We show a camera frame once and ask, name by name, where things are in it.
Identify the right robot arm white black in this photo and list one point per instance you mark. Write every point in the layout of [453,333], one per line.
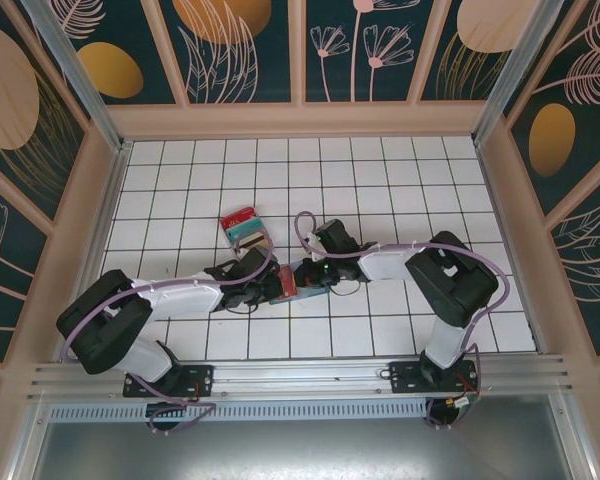
[445,285]

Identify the arm base electronics module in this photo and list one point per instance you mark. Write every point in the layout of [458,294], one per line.
[166,415]
[450,412]

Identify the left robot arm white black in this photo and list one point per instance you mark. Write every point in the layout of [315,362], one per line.
[175,300]

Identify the teal card with black stripe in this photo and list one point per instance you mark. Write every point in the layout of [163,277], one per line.
[245,229]

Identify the red VIP card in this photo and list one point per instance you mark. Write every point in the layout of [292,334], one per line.
[236,217]

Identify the colourful striped wooden box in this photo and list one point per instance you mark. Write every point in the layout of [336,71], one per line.
[245,232]

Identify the grey metal sheet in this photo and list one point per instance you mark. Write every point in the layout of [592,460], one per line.
[300,452]

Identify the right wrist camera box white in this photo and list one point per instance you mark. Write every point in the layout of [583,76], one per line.
[312,239]

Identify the aluminium mounting rail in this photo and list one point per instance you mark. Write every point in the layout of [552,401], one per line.
[300,375]

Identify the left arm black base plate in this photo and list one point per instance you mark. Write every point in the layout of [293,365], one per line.
[195,380]

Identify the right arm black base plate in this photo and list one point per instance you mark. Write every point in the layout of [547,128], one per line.
[405,377]

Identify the aluminium frame post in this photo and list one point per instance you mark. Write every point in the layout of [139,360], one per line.
[515,70]
[75,75]

